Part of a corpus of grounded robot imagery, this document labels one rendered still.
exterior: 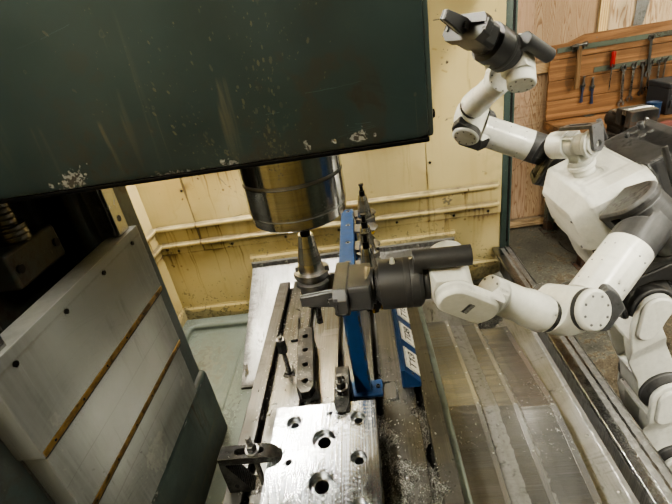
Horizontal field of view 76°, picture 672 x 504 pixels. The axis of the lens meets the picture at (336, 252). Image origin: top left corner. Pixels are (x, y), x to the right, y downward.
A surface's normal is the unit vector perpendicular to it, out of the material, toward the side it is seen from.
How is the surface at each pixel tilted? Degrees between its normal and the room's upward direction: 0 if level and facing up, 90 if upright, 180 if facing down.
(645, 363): 90
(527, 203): 90
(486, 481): 8
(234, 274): 90
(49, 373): 90
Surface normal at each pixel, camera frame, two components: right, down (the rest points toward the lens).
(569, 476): -0.16, -0.80
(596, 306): 0.29, 0.02
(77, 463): 0.99, -0.14
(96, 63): -0.03, 0.47
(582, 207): -0.92, 0.20
